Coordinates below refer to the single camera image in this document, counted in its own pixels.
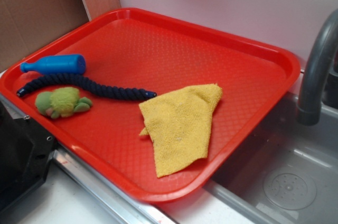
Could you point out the brown cardboard panel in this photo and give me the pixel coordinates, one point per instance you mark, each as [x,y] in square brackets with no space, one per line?
[28,25]

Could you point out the blue toy bottle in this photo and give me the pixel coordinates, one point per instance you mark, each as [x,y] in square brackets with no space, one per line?
[71,63]

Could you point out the green plush toy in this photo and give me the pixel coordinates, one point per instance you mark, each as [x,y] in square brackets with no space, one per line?
[62,102]

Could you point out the red plastic tray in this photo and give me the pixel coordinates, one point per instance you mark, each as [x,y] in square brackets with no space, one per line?
[132,48]

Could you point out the yellow cloth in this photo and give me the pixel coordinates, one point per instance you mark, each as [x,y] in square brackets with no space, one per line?
[179,124]

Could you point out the grey faucet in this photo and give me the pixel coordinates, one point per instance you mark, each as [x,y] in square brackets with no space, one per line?
[319,83]

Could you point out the grey sink basin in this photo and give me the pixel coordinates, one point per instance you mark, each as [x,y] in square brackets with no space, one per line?
[283,172]

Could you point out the metal rail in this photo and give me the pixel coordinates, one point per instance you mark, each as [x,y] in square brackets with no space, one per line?
[74,193]

